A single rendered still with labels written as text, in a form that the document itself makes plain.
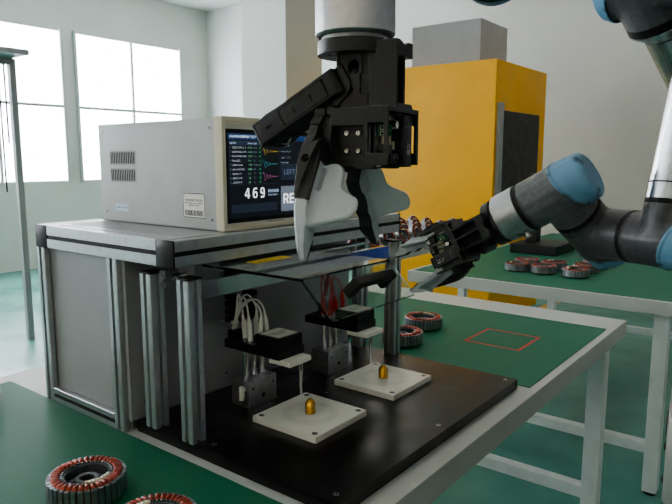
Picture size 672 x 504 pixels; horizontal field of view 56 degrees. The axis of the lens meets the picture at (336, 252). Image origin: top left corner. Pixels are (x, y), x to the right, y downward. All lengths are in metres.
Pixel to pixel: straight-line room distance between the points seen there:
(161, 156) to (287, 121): 0.67
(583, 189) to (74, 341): 0.98
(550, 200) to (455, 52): 4.31
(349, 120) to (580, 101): 5.93
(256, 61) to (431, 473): 4.65
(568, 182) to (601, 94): 5.50
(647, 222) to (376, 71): 0.48
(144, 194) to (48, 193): 6.73
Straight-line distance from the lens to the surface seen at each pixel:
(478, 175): 4.77
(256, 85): 5.42
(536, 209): 0.95
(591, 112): 6.43
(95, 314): 1.28
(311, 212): 0.56
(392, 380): 1.36
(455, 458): 1.14
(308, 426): 1.14
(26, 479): 1.15
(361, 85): 0.60
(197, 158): 1.19
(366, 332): 1.35
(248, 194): 1.18
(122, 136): 1.38
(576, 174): 0.93
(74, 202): 8.20
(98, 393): 1.33
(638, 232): 0.94
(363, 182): 0.65
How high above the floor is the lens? 1.24
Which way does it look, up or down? 8 degrees down
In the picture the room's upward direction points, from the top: straight up
